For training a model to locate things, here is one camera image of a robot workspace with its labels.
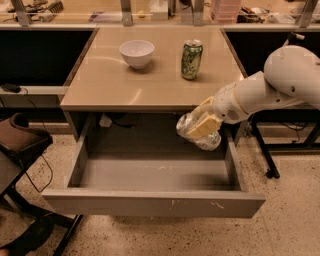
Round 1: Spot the white bowl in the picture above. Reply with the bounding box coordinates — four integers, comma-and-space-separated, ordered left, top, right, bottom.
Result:
119, 40, 155, 69

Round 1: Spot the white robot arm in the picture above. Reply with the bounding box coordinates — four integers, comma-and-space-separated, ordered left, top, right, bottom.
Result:
186, 45, 320, 140

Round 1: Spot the green upright soda can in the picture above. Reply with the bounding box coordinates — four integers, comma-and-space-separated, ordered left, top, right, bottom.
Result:
181, 39, 203, 80

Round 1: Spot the pink stacked container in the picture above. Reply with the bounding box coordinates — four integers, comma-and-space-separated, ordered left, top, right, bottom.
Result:
211, 0, 242, 24

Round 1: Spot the open grey top drawer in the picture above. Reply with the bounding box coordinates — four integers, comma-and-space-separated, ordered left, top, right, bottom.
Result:
43, 113, 265, 218

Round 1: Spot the black stand leg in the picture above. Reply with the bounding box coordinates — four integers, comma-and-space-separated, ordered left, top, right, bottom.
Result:
251, 119, 280, 179

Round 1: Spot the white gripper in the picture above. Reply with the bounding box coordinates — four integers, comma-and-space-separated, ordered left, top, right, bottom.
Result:
186, 83, 249, 139

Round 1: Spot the black device on ledge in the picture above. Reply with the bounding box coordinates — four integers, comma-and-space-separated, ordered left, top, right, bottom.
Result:
1, 83, 21, 93

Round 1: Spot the white box on shelf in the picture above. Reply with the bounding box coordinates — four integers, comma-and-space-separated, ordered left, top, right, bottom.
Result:
149, 0, 168, 20

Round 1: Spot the brown office chair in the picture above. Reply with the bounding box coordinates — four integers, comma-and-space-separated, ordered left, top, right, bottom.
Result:
0, 113, 83, 256

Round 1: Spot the beige cabinet counter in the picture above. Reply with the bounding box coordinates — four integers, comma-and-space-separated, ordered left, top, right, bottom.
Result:
61, 26, 245, 112

